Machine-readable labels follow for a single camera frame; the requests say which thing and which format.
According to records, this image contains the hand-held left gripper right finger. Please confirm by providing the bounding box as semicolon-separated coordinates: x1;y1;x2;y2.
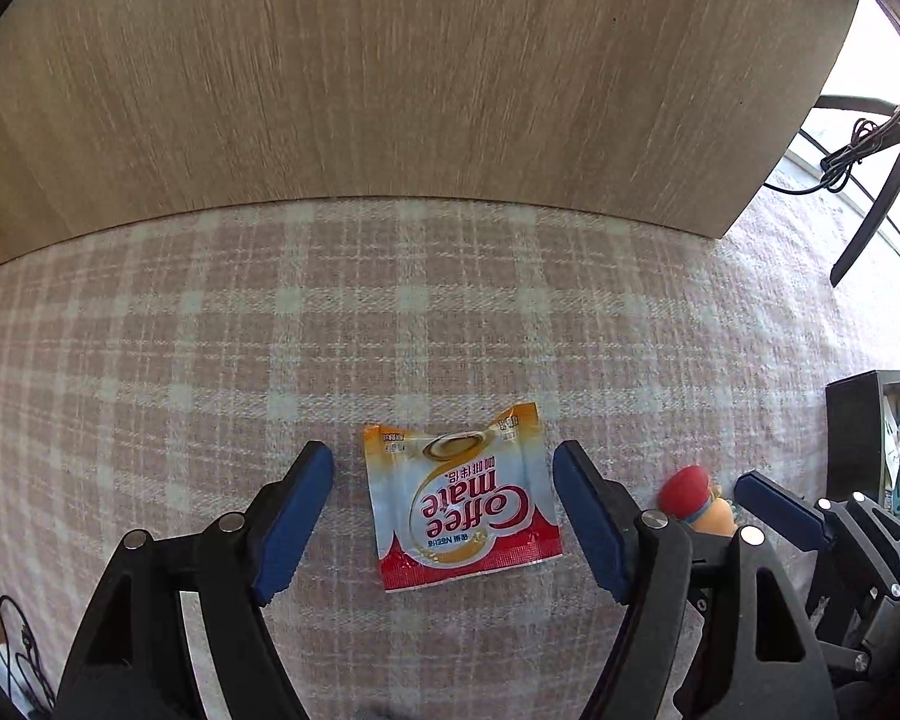
552;441;837;720

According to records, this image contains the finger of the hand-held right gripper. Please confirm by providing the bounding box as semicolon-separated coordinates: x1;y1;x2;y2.
686;536;730;691
733;469;900;638

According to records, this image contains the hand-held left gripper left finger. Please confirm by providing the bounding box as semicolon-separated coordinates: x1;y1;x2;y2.
56;441;336;720

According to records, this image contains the red-capped toy figure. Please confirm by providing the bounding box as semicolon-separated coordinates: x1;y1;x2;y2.
658;465;737;538

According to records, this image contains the coffee creamer sachet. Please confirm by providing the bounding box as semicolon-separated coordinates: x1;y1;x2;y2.
363;402;565;593

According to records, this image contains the black storage box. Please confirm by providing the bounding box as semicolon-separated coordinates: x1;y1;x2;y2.
825;370;900;517

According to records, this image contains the pink plaid tablecloth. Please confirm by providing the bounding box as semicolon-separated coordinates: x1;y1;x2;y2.
0;195;900;720

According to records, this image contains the black tripod stand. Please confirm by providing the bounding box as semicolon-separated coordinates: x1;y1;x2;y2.
816;88;900;287

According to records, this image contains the wooden back panel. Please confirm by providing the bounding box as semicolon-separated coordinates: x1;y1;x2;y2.
0;0;865;268

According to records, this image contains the black cable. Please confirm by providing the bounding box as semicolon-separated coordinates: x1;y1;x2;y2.
763;111;882;197
0;595;57;717

